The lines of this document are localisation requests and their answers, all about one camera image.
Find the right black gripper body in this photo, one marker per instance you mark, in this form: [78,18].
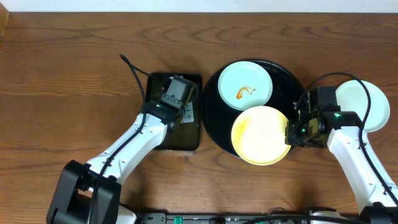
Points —
[291,133]

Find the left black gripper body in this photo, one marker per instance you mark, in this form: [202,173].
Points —
[187,113]

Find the yellow plate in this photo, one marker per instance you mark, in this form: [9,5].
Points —
[258,136]

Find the light blue plate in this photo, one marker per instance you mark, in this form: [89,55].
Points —
[351,96]
[243,85]

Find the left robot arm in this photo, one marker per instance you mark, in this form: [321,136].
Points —
[90,192]

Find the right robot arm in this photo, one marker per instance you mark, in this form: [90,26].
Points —
[374,190]

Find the black rectangular water tray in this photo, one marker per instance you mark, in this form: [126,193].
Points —
[183,136]

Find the round black serving tray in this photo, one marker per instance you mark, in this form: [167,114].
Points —
[218,117]

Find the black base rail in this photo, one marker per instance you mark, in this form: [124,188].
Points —
[231,218]

